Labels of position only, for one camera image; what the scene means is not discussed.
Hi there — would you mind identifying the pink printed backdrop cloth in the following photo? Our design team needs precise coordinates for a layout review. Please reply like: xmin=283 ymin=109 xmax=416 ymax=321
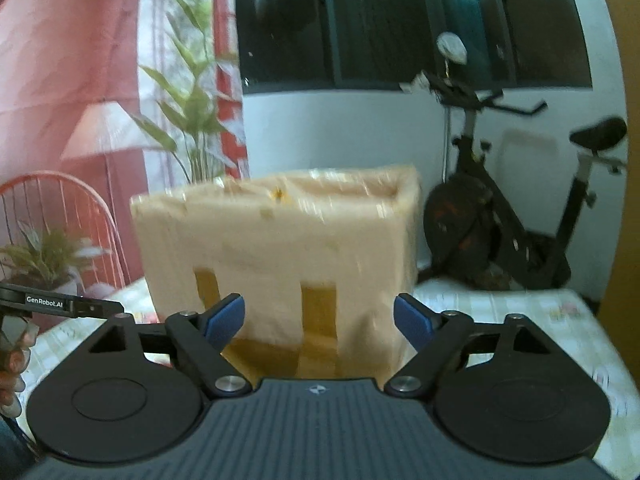
xmin=0 ymin=0 xmax=251 ymax=331

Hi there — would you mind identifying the person's left hand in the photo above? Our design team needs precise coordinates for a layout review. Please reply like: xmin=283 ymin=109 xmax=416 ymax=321
xmin=0 ymin=317 xmax=40 ymax=417

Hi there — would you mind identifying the black exercise bike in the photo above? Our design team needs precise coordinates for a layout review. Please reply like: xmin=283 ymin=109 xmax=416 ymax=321
xmin=400 ymin=72 xmax=628 ymax=291

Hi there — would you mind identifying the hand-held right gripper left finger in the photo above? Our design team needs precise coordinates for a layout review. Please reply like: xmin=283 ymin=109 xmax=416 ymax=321
xmin=87 ymin=294 xmax=252 ymax=400

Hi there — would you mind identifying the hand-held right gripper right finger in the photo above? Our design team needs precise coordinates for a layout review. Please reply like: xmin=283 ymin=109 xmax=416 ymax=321
xmin=384 ymin=294 xmax=552 ymax=401

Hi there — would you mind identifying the cardboard box with plastic liner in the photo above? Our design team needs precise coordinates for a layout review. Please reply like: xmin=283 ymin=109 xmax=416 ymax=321
xmin=130 ymin=162 xmax=421 ymax=376

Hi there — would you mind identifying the green checked tablecloth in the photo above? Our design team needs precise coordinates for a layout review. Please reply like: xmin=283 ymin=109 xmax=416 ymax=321
xmin=15 ymin=275 xmax=626 ymax=466

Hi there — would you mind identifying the dark window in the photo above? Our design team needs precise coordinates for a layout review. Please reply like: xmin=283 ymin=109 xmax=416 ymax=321
xmin=234 ymin=0 xmax=593 ymax=95

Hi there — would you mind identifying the white plastic bag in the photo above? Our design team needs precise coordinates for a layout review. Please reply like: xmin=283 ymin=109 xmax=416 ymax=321
xmin=436 ymin=31 xmax=468 ymax=65

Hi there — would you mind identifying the crumpled white bag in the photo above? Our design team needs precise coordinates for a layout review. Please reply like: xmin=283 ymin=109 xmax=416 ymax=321
xmin=400 ymin=72 xmax=431 ymax=93

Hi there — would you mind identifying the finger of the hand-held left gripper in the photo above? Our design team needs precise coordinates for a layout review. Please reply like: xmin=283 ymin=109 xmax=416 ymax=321
xmin=79 ymin=300 xmax=126 ymax=318

